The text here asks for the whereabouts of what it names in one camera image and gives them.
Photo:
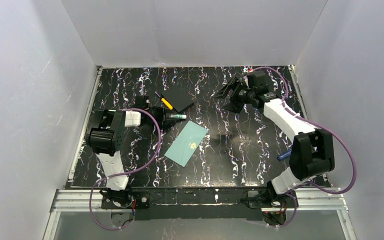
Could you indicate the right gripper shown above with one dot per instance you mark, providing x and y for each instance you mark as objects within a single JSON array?
[{"x": 237, "y": 93}]

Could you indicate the yellow handled utility knife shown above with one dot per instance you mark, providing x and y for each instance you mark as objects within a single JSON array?
[{"x": 164, "y": 101}]

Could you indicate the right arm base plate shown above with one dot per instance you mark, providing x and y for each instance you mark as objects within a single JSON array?
[{"x": 263, "y": 198}]

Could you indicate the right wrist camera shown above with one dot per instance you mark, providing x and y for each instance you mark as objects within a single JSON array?
[{"x": 245, "y": 77}]

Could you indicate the blue pen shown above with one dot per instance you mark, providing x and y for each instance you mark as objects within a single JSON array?
[{"x": 284, "y": 155}]

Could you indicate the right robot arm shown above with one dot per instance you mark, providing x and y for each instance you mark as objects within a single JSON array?
[{"x": 312, "y": 149}]

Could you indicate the green white glue stick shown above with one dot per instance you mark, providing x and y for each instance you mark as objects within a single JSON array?
[{"x": 177, "y": 116}]

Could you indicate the aluminium frame rail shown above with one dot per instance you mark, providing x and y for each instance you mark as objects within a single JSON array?
[{"x": 199, "y": 214}]

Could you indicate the light green envelope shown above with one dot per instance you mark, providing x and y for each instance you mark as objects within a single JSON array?
[{"x": 185, "y": 144}]

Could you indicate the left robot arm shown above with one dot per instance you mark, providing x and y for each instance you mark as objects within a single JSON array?
[{"x": 106, "y": 133}]

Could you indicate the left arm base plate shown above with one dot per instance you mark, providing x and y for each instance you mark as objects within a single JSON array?
[{"x": 124, "y": 199}]

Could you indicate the black box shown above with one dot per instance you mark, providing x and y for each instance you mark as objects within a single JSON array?
[{"x": 178, "y": 98}]

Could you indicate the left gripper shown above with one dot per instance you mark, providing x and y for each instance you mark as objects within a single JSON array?
[{"x": 160, "y": 115}]

